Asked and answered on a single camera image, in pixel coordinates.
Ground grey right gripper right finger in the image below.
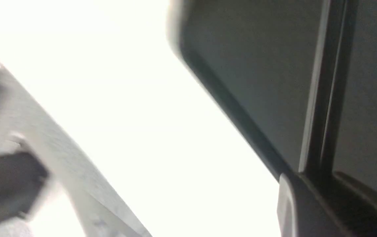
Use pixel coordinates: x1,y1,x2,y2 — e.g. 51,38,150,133
277,173,377,237

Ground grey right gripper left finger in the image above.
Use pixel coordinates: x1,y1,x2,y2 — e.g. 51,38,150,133
0,63,151,237

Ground black chopstick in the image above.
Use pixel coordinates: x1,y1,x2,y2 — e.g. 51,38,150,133
299,0,348,173
319,0,359,177

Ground black plastic tray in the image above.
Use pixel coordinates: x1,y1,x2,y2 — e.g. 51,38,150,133
166,0,377,192

